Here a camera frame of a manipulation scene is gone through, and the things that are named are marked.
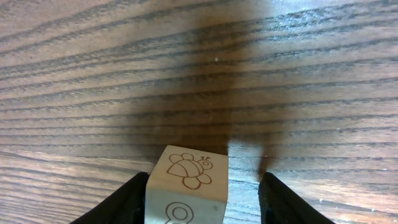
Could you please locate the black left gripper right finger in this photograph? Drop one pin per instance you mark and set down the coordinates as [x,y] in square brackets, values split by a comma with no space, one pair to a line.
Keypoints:
[281,205]

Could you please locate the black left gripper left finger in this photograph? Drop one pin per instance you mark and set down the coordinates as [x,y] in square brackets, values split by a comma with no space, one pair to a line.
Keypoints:
[125,206]

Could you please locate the blue top wooden block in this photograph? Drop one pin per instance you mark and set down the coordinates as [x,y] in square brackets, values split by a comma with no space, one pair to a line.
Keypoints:
[187,186]

